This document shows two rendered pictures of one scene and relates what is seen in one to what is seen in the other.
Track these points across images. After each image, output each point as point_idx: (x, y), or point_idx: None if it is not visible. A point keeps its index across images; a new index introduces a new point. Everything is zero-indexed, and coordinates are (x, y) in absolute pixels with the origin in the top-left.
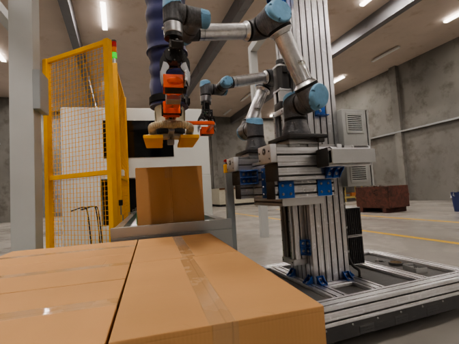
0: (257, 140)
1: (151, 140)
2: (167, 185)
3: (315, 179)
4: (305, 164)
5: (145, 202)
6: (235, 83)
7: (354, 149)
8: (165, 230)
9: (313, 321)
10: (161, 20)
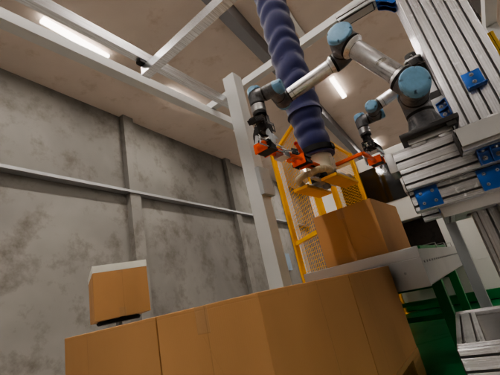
0: None
1: (305, 192)
2: (342, 226)
3: (468, 171)
4: (440, 159)
5: (328, 246)
6: (382, 102)
7: (498, 114)
8: (348, 269)
9: (251, 305)
10: None
